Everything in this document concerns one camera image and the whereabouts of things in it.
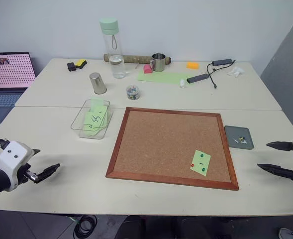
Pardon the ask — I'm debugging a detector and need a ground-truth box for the laptop with pink screen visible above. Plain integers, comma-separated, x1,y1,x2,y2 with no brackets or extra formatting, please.
0,51,37,124

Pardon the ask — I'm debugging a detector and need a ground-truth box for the grey flat tray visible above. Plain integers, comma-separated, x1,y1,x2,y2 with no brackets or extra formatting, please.
223,125,256,150

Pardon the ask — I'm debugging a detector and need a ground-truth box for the yellow and black sponge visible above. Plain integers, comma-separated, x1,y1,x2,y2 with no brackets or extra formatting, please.
74,58,88,69

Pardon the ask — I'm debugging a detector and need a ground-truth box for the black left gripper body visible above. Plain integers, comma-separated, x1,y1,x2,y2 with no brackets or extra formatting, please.
18,163,41,185

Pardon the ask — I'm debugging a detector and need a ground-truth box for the green note with scribble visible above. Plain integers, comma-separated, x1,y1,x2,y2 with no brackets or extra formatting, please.
83,111,108,129

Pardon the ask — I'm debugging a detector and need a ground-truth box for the black usb cable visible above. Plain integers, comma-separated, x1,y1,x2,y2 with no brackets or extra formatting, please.
205,62,218,90

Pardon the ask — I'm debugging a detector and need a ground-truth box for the steel cup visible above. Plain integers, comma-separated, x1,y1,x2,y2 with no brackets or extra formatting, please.
89,72,107,95

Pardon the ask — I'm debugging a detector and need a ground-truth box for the grey usb hub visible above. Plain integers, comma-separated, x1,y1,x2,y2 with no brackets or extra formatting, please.
211,58,234,66

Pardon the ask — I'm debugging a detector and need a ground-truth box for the pink block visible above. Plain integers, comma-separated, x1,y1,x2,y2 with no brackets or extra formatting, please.
142,63,155,75

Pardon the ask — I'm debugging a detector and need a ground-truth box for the white crumpled tissue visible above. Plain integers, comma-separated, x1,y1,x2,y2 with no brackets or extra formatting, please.
227,67,245,78

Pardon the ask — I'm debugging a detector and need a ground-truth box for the steel mug with handle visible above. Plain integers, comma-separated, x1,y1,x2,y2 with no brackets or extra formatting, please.
149,52,167,72

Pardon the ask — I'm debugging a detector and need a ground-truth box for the green paper sheet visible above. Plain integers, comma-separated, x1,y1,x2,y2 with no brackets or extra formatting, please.
136,70,202,87

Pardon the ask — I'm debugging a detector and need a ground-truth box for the clear plastic box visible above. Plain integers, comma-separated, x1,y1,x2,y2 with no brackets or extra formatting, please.
70,99,114,140

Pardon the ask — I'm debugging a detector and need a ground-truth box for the light green paper label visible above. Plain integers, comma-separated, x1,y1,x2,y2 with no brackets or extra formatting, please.
90,98,104,114

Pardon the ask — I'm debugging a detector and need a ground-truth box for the green note with dash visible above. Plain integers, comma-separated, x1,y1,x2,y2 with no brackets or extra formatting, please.
190,149,211,177

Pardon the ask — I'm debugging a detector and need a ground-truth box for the wood framed cork board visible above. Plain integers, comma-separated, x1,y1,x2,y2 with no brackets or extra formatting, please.
105,107,240,192

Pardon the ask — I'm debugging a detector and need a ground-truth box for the grey shoe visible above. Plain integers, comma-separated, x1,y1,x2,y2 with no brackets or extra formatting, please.
278,227,293,239

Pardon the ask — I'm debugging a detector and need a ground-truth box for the rolled cork mat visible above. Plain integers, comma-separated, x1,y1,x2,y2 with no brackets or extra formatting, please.
103,53,172,65

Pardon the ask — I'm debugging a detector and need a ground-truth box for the dark grey bar hub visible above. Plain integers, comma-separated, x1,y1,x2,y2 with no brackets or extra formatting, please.
186,73,209,84

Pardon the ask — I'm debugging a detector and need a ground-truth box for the small jar of pushpins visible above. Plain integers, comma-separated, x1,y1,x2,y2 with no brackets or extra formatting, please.
125,84,141,101

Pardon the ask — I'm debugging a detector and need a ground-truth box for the glass bottle green lid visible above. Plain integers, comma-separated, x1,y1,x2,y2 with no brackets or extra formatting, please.
98,17,126,79

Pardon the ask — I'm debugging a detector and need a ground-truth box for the black coiled cable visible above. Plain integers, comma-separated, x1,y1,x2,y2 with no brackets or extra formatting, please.
74,215,98,239

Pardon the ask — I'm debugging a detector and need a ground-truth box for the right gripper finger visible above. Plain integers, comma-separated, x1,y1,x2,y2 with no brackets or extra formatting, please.
266,140,293,152
257,163,293,179

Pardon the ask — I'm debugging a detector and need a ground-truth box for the grey partition panel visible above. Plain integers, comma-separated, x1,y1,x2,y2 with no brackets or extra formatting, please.
260,6,293,133

